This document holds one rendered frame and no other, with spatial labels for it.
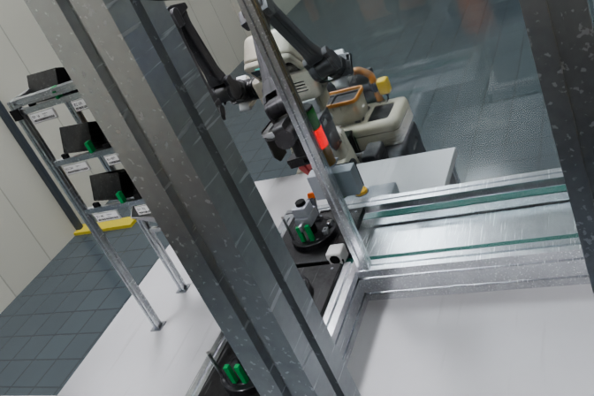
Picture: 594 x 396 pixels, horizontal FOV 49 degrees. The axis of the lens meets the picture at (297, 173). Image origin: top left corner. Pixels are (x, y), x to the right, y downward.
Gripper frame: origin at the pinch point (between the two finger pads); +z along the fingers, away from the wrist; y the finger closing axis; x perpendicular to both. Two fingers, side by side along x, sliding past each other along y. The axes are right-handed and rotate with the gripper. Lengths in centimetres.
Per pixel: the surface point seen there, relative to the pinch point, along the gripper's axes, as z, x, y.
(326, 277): 16.2, -28.8, 4.5
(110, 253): -6, -29, -55
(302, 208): 2.2, -12.9, -1.5
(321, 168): -13.6, -31.0, 16.5
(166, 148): -53, -135, 55
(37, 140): -44, -34, -53
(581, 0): -52, -129, 76
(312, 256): 14.5, -18.7, -2.1
